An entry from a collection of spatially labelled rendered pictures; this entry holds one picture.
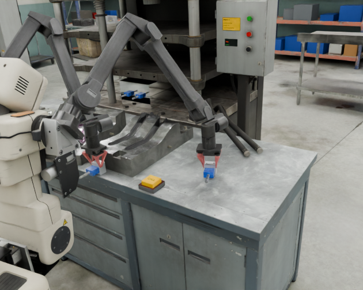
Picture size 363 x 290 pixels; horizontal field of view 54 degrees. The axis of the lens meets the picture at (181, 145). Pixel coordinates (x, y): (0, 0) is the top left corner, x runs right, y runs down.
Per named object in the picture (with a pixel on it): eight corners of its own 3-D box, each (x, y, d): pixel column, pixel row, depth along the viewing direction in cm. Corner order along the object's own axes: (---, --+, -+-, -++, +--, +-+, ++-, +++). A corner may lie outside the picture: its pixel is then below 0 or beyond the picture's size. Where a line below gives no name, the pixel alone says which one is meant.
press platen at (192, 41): (203, 72, 199) (202, 37, 191) (56, 57, 267) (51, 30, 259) (261, 48, 261) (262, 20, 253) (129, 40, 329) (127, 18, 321)
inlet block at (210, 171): (212, 187, 144) (212, 176, 142) (200, 187, 146) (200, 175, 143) (216, 172, 156) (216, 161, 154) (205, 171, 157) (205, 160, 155)
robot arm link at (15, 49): (27, 13, 150) (33, 1, 142) (56, 33, 156) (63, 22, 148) (-30, 98, 131) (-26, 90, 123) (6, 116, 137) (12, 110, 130)
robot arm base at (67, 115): (37, 121, 107) (68, 125, 103) (48, 99, 110) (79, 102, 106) (53, 135, 114) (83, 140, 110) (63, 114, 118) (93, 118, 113)
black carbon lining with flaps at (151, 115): (129, 155, 160) (127, 136, 156) (105, 148, 169) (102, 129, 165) (174, 129, 186) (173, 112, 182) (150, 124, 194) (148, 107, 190)
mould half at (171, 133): (132, 177, 155) (129, 149, 150) (91, 164, 169) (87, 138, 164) (193, 137, 192) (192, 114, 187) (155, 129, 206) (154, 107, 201)
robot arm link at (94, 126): (79, 122, 150) (86, 125, 147) (94, 117, 155) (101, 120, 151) (82, 137, 153) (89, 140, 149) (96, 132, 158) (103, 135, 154)
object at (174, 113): (201, 134, 215) (201, 122, 212) (63, 104, 284) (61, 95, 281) (257, 96, 277) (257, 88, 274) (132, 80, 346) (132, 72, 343)
